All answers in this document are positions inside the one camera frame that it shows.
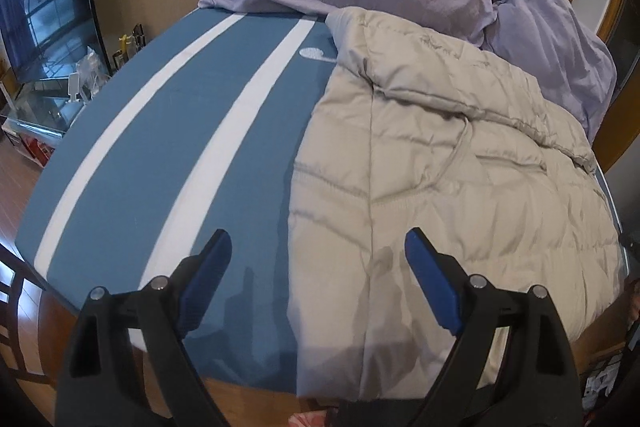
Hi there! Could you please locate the beige quilted down jacket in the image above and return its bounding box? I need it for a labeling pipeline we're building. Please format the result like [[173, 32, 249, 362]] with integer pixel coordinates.
[[288, 8, 623, 401]]

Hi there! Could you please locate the dark wooden chair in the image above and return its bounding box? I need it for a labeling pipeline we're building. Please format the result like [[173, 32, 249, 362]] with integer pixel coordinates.
[[1, 246, 52, 385]]

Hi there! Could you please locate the blue white striped bed sheet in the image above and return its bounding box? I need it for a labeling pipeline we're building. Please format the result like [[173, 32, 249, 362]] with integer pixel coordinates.
[[16, 10, 337, 394]]

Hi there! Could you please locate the glass tv stand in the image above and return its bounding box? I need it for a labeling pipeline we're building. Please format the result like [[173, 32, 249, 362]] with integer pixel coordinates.
[[1, 79, 87, 168]]

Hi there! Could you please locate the black flat screen television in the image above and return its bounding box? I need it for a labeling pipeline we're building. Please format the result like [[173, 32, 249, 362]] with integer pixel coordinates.
[[1, 0, 112, 83]]

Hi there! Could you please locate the small lavender pillow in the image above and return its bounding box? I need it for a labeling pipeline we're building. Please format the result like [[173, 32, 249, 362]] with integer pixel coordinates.
[[485, 0, 617, 141]]

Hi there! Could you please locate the wooden door frame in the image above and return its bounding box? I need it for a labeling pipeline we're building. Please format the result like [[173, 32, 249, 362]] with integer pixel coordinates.
[[541, 0, 640, 172]]

